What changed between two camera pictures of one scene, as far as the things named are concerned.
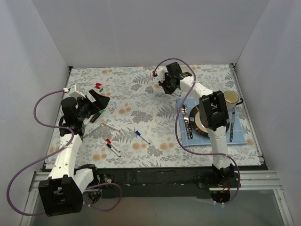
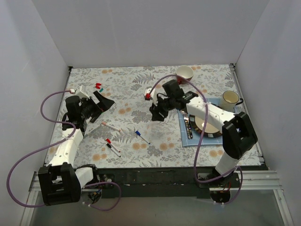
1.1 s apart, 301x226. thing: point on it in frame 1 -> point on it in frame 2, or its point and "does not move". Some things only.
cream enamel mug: x=231 y=98 does not move
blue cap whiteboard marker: x=139 y=134 does not move
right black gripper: x=171 y=84 -> x=159 y=109
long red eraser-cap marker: x=109 y=141 does not move
